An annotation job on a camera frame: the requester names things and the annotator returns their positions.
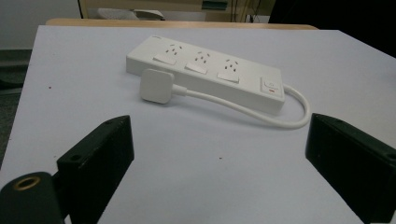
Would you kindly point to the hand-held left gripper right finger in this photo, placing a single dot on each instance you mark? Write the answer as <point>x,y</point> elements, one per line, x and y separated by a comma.
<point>351,161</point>

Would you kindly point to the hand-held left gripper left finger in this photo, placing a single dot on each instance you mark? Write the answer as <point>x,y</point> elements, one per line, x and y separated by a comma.
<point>96,165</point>

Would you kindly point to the white power plug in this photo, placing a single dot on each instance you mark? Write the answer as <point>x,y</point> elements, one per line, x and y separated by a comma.
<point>155,86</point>

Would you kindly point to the white power strip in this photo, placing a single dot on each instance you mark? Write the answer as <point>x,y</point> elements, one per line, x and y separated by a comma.
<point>214,73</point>

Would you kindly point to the green box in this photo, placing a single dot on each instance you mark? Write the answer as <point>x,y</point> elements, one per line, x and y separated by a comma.
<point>214,4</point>

